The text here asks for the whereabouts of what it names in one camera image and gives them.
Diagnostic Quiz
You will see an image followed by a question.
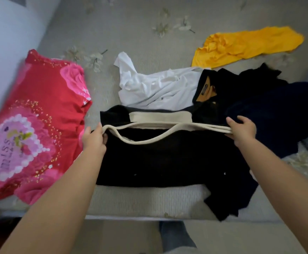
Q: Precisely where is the person's right hand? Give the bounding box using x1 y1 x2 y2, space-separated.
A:
225 115 257 147

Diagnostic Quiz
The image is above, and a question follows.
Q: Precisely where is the person's left hand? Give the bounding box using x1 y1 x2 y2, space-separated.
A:
82 123 108 156

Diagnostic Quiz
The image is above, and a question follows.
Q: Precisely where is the black garment with cream trim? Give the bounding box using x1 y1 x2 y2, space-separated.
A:
96 105 258 222

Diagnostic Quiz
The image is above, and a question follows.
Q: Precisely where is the person's right forearm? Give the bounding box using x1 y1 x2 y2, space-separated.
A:
235 137 308 254

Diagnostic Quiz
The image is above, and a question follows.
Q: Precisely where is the person's left forearm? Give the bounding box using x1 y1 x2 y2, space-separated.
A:
0 147 107 254

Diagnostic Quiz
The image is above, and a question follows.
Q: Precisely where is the black shirt with orange lining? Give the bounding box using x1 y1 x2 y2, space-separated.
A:
192 63 288 124

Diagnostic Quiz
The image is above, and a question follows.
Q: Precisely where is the dark navy garment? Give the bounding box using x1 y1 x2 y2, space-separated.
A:
225 82 308 159

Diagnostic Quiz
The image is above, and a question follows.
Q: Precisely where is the red floral pillow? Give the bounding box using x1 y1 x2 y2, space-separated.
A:
0 49 93 205

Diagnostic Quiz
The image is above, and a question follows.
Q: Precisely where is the white shirt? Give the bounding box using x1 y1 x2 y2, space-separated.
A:
114 52 210 111

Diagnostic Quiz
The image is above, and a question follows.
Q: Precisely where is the yellow garment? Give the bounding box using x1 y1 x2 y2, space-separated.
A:
191 26 304 69

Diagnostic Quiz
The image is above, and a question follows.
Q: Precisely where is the grey floral bed sheet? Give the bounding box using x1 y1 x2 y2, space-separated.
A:
0 0 308 222

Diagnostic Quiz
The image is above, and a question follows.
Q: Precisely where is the person's leg in jeans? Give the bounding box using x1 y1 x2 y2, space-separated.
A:
159 221 197 254

